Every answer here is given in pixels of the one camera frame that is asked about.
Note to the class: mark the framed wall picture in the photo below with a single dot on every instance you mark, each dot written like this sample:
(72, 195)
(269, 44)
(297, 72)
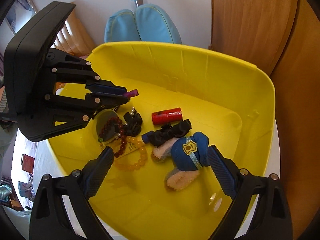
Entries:
(19, 14)

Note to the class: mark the red booklet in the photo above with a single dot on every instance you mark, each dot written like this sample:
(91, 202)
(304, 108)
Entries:
(27, 163)

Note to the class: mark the wooden wardrobe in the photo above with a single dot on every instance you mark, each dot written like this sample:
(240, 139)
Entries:
(281, 37)

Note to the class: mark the yellow plastic storage bin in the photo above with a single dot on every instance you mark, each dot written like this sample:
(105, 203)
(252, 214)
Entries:
(160, 185)

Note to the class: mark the black bow pearl hairclip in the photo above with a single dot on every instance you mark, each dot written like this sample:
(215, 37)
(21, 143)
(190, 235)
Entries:
(132, 125)

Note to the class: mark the black scrunchie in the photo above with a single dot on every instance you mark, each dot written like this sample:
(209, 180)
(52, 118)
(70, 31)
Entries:
(159, 137)

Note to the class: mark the red cylinder lipstick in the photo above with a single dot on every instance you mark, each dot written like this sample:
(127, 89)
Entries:
(166, 116)

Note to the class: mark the yellow blue glue stick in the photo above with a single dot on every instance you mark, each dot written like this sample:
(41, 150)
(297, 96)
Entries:
(135, 144)

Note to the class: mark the blue plush toy hat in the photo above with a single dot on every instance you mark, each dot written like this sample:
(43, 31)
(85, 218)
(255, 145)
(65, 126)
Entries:
(189, 155)

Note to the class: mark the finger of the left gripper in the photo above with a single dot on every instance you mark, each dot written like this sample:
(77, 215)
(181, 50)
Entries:
(105, 86)
(105, 99)

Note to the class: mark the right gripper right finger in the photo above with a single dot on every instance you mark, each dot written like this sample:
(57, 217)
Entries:
(271, 218)

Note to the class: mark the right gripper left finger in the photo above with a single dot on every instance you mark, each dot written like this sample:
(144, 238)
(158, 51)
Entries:
(49, 219)

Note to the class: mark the picture card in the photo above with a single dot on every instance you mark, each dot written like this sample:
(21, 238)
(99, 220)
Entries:
(26, 190)

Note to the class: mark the purple lipstick tube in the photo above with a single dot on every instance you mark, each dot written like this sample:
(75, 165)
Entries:
(131, 94)

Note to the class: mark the light blue chair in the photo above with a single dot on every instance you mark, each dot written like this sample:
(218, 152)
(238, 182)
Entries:
(148, 23)

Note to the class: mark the white table cloth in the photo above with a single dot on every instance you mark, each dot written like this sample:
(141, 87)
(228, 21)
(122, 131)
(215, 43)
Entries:
(45, 162)

